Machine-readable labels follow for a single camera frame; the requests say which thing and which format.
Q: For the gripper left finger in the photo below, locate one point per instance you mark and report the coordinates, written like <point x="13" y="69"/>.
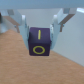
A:
<point x="20" y="26"/>

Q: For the purple block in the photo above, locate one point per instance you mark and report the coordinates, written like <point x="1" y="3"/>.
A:
<point x="39" y="41"/>

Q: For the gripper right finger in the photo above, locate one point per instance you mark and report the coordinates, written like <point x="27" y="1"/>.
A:
<point x="57" y="24"/>

